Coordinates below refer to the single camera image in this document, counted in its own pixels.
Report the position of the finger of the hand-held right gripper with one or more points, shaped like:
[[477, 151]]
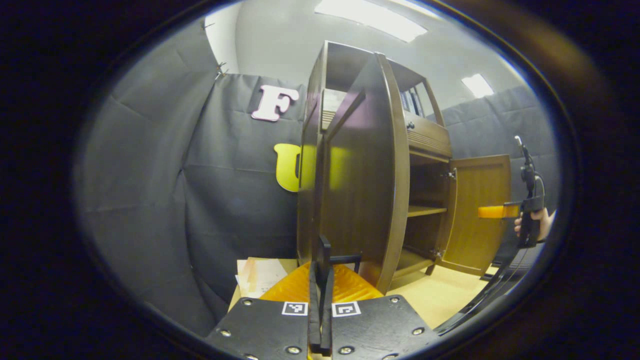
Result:
[[495, 211]]

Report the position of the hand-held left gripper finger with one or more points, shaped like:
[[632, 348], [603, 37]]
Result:
[[327, 330], [315, 320]]

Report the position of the wooden shoe cabinet door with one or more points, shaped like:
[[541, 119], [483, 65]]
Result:
[[480, 240], [365, 200]]

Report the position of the wooden double-door shoe cabinet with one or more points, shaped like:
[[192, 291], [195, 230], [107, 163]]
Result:
[[307, 225]]

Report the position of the wooden cabinet drawer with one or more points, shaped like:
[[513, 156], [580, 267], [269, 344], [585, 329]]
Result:
[[430, 137]]

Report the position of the stack of pale books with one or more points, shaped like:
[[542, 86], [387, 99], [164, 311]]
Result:
[[260, 277]]

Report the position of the wooden inner shelf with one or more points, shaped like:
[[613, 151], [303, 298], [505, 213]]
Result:
[[425, 211]]

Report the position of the small ceiling light panel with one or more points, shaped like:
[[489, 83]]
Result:
[[477, 85]]

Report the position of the grey book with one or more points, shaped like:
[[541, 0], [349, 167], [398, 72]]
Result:
[[412, 102]]

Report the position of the blue book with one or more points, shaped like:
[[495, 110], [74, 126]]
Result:
[[404, 102]]

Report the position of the black backdrop cloth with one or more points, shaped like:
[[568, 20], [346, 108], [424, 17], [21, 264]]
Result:
[[150, 200]]

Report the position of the large ceiling light panel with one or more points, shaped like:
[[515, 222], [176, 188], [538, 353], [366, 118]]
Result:
[[370, 19]]

